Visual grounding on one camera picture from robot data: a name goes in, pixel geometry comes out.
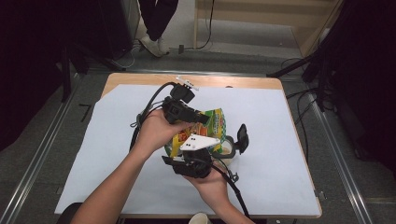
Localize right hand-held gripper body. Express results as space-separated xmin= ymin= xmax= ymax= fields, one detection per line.
xmin=171 ymin=133 xmax=221 ymax=179

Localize black floor cables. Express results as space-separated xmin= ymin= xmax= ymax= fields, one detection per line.
xmin=279 ymin=57 xmax=331 ymax=162

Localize left hand-held gripper cable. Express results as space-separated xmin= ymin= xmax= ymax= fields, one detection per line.
xmin=129 ymin=81 xmax=177 ymax=152

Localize dark curtain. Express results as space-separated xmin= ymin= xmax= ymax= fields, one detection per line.
xmin=323 ymin=0 xmax=396 ymax=175
xmin=0 ymin=0 xmax=104 ymax=152

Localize wooden table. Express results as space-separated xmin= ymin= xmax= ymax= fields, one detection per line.
xmin=54 ymin=72 xmax=323 ymax=219

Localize black stand leg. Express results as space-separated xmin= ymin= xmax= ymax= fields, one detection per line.
xmin=265 ymin=52 xmax=316 ymax=78

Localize black cabinet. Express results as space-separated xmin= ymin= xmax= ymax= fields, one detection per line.
xmin=98 ymin=0 xmax=142 ymax=61

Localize white floor cable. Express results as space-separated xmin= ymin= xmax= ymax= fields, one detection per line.
xmin=116 ymin=46 xmax=138 ymax=70

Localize clear jar with black lid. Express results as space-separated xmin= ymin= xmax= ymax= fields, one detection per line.
xmin=211 ymin=123 xmax=250 ymax=167

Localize dark round object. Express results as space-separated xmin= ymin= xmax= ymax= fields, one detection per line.
xmin=55 ymin=203 xmax=85 ymax=224

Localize person's right hand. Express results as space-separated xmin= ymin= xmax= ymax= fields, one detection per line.
xmin=183 ymin=169 xmax=233 ymax=215

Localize green and yellow spout pouch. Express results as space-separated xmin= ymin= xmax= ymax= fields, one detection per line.
xmin=163 ymin=107 xmax=228 ymax=158

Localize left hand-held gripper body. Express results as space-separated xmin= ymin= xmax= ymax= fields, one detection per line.
xmin=162 ymin=75 xmax=200 ymax=125

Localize wooden frame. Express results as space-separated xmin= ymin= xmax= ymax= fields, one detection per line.
xmin=193 ymin=0 xmax=345 ymax=58

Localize right hand-held gripper cable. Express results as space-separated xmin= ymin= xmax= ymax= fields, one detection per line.
xmin=211 ymin=157 xmax=251 ymax=218

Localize hand-held gripper cable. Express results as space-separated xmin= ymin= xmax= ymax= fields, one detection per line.
xmin=129 ymin=81 xmax=177 ymax=152
xmin=211 ymin=157 xmax=251 ymax=218

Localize person's left hand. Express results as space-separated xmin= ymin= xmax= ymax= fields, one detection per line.
xmin=130 ymin=108 xmax=194 ymax=161

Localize hanging black cable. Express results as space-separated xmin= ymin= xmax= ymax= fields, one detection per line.
xmin=185 ymin=0 xmax=217 ymax=51

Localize white paper object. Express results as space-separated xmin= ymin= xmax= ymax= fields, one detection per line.
xmin=188 ymin=212 xmax=213 ymax=224

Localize metal floor rail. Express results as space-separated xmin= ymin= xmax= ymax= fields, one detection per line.
xmin=306 ymin=91 xmax=375 ymax=224
xmin=88 ymin=67 xmax=309 ymax=78
xmin=0 ymin=73 xmax=82 ymax=224

